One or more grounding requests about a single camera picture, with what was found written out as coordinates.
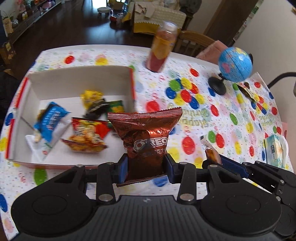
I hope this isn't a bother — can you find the dark yellow-edged snack packet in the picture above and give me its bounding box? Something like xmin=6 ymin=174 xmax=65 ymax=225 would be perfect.
xmin=237 ymin=82 xmax=261 ymax=103

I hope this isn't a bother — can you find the balloon print tablecloth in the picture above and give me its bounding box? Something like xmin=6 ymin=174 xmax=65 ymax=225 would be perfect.
xmin=0 ymin=44 xmax=289 ymax=240

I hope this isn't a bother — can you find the television cabinet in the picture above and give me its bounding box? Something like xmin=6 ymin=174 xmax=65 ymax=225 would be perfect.
xmin=0 ymin=0 xmax=63 ymax=44

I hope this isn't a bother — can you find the red cardboard box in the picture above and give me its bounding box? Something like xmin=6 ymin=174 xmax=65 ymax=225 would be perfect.
xmin=5 ymin=65 xmax=136 ymax=168

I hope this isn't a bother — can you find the silver desk lamp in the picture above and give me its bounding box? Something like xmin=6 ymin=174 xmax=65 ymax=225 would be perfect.
xmin=267 ymin=72 xmax=296 ymax=98

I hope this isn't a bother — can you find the white snack packet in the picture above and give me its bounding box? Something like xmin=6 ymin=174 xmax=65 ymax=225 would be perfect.
xmin=25 ymin=134 xmax=55 ymax=161

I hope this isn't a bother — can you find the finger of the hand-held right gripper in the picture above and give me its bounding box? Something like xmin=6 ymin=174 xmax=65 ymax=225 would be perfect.
xmin=218 ymin=154 xmax=249 ymax=179
xmin=202 ymin=160 xmax=223 ymax=171

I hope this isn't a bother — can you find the small round stool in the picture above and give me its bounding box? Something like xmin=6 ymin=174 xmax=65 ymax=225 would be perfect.
xmin=97 ymin=7 xmax=111 ymax=18

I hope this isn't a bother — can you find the sofa with yellow cover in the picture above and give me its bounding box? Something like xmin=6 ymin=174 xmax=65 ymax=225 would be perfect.
xmin=126 ymin=0 xmax=192 ymax=35

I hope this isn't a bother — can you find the black jacket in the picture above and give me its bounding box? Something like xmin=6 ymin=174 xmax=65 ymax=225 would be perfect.
xmin=0 ymin=70 xmax=20 ymax=112

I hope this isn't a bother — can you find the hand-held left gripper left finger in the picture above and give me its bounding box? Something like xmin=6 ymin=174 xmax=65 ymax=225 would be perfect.
xmin=47 ymin=154 xmax=129 ymax=204

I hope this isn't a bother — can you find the small blue globe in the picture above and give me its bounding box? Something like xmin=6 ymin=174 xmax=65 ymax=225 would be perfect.
xmin=208 ymin=46 xmax=253 ymax=95

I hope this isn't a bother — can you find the small brown sausage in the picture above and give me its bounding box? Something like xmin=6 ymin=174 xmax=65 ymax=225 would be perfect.
xmin=200 ymin=135 xmax=223 ymax=166

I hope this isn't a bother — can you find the black snack packet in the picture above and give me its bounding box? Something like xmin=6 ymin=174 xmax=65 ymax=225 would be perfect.
xmin=86 ymin=99 xmax=111 ymax=116

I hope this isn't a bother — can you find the tissue pack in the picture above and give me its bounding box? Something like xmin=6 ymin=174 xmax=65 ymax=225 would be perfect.
xmin=264 ymin=134 xmax=290 ymax=168

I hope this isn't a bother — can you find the green snack packet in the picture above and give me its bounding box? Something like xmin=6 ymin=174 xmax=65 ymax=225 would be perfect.
xmin=109 ymin=100 xmax=125 ymax=114

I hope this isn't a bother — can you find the blue snack packet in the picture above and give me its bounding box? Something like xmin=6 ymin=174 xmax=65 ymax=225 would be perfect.
xmin=33 ymin=101 xmax=71 ymax=142

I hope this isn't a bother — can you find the orange drink bottle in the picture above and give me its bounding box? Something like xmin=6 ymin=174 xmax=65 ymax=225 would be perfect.
xmin=145 ymin=20 xmax=178 ymax=73

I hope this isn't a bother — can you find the yellow candy packet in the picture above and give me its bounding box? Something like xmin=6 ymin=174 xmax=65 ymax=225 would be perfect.
xmin=80 ymin=90 xmax=104 ymax=109

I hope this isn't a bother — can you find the red snack packet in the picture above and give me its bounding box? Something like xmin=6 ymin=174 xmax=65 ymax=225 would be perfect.
xmin=60 ymin=117 xmax=112 ymax=153

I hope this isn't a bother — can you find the brown printed carton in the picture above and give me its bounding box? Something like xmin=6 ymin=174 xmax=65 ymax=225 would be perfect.
xmin=0 ymin=42 xmax=17 ymax=65

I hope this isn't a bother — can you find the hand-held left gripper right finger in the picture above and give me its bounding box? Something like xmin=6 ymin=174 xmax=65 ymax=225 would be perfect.
xmin=165 ymin=153 xmax=250 ymax=204

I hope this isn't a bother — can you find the brown cookie packet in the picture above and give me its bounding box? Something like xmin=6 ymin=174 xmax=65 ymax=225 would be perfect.
xmin=107 ymin=107 xmax=183 ymax=188

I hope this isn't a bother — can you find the wooden door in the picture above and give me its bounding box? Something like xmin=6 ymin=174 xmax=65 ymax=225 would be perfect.
xmin=203 ymin=0 xmax=258 ymax=47

